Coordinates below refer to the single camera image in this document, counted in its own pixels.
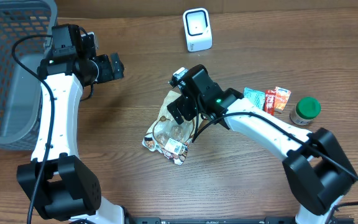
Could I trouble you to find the grey plastic mesh basket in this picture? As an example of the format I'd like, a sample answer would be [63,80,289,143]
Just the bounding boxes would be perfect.
[0,0,58,151]

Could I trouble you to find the teal wet wipes pack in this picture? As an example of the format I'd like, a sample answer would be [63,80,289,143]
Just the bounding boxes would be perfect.
[243,87,265,110]

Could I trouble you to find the red snack bar wrapper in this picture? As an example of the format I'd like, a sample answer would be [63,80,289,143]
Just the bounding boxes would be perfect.
[264,90,276,116]

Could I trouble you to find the white brown snack bag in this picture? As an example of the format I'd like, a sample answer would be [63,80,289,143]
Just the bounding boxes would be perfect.
[142,91,196,166]

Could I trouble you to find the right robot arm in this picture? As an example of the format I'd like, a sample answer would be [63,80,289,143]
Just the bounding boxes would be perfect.
[167,65,356,223]

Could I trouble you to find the white barcode scanner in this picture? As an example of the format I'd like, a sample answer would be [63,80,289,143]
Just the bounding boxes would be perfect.
[183,7,213,52]

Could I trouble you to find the green white small bottle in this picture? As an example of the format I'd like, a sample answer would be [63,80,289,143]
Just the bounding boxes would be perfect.
[290,96,321,126]

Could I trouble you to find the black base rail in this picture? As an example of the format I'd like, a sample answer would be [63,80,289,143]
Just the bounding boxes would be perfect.
[134,217,296,224]

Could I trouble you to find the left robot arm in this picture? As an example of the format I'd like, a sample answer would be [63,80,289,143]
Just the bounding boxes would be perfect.
[17,24,132,224]

